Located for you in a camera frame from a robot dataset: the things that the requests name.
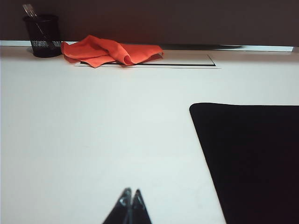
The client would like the clear plastic pen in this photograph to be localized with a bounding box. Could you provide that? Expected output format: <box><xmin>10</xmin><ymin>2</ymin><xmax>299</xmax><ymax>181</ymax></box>
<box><xmin>22</xmin><ymin>4</ymin><xmax>38</xmax><ymax>18</ymax></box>

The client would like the white desk cable flap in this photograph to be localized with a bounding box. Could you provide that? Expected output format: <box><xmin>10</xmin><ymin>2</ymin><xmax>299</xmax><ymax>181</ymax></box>
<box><xmin>73</xmin><ymin>54</ymin><xmax>221</xmax><ymax>70</ymax></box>

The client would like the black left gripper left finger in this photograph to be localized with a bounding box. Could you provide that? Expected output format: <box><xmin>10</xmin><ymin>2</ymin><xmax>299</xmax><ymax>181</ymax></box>
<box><xmin>102</xmin><ymin>187</ymin><xmax>132</xmax><ymax>224</ymax></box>

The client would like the orange cloth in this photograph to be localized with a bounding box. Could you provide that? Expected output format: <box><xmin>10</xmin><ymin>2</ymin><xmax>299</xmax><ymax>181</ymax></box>
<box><xmin>60</xmin><ymin>35</ymin><xmax>164</xmax><ymax>68</ymax></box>

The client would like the beige desk divider panel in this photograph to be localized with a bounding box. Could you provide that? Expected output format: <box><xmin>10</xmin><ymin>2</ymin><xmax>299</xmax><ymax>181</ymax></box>
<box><xmin>0</xmin><ymin>0</ymin><xmax>299</xmax><ymax>47</ymax></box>

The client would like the black mouse pad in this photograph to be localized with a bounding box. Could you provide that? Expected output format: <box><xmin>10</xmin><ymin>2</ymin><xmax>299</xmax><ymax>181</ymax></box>
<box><xmin>189</xmin><ymin>102</ymin><xmax>299</xmax><ymax>224</ymax></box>

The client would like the black mesh pen holder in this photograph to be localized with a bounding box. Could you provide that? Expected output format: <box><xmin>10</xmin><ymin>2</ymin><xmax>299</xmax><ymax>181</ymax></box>
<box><xmin>22</xmin><ymin>14</ymin><xmax>63</xmax><ymax>58</ymax></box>

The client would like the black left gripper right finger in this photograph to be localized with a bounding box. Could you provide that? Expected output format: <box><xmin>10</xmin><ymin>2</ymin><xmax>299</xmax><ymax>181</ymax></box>
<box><xmin>131</xmin><ymin>189</ymin><xmax>153</xmax><ymax>224</ymax></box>

